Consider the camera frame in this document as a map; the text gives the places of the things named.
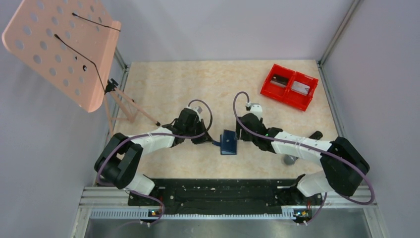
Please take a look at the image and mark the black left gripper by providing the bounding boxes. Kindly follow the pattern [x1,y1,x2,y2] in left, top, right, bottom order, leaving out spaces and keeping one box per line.
[185,118,213,144]

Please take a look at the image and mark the blue leather card holder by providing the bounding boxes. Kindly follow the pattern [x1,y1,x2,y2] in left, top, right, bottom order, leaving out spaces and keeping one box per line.
[212,129,237,156]

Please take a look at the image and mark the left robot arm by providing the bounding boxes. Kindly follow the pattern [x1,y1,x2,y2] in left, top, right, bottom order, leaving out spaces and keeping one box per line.
[94,107,211,205]

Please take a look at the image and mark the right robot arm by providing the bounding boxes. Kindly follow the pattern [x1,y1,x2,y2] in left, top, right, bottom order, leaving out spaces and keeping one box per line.
[236,103,370,204]

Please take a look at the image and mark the silver card in right bin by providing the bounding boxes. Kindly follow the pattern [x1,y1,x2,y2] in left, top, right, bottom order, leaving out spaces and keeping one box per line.
[291,81,311,96]

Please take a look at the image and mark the red double bin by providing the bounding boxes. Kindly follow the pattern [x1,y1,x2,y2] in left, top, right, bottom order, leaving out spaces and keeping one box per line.
[260,64,318,112]

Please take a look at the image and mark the black microphone grey head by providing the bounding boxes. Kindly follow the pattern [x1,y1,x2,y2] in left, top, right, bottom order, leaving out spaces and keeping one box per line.
[283,155,298,166]

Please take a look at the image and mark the pink music stand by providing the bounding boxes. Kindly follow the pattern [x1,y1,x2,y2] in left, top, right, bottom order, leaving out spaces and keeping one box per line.
[1,0,161,135]

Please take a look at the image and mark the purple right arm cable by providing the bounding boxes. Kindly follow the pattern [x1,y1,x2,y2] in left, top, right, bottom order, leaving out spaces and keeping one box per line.
[233,91,375,225]

